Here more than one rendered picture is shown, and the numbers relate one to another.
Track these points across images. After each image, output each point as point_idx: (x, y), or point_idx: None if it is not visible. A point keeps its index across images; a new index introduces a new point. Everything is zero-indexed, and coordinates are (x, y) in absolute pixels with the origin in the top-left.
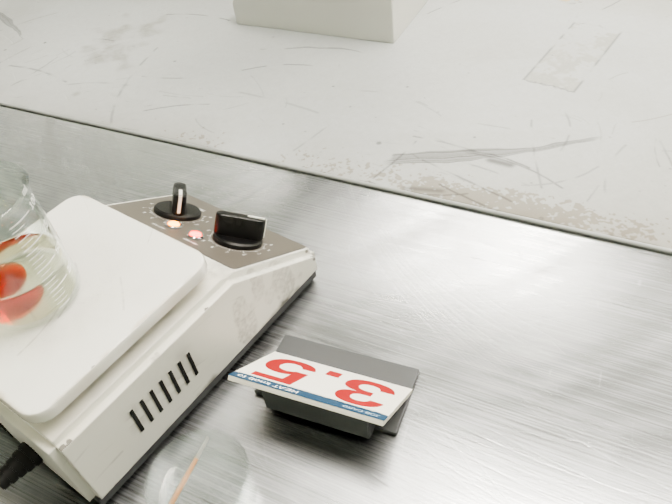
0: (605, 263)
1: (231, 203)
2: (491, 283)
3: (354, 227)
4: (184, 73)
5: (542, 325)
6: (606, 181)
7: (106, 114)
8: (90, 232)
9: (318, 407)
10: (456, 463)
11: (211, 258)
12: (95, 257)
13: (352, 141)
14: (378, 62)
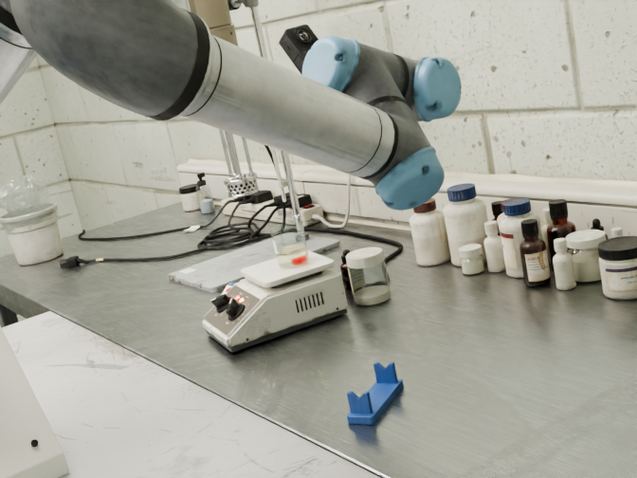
0: (118, 332)
1: (209, 358)
2: (156, 330)
3: (174, 346)
4: (154, 432)
5: (159, 321)
6: (73, 352)
7: (228, 411)
8: (268, 274)
9: None
10: None
11: (238, 286)
12: (271, 269)
13: (128, 376)
14: (49, 417)
